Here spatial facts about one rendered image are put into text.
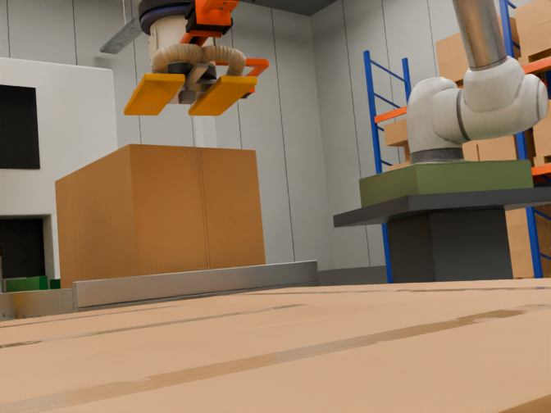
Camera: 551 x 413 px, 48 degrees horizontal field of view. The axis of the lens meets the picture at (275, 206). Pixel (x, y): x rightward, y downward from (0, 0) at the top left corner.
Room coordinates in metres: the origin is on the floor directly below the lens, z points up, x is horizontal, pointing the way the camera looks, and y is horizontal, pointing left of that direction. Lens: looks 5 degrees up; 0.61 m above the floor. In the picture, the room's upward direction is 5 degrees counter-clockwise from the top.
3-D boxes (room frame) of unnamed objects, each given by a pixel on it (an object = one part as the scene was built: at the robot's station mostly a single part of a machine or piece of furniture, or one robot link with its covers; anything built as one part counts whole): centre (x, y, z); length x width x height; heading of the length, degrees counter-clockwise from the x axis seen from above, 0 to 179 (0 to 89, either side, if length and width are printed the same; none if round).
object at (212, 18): (1.42, 0.12, 1.20); 0.10 x 0.08 x 0.06; 113
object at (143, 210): (1.91, 0.38, 0.75); 0.60 x 0.40 x 0.40; 37
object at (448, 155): (1.86, -0.49, 0.87); 0.22 x 0.18 x 0.06; 20
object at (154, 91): (1.61, 0.30, 1.10); 0.34 x 0.10 x 0.05; 23
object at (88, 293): (1.62, 0.19, 0.58); 0.70 x 0.03 x 0.06; 125
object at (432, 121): (1.83, -0.51, 1.01); 0.18 x 0.16 x 0.22; 53
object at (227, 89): (1.68, 0.13, 1.10); 0.34 x 0.10 x 0.05; 23
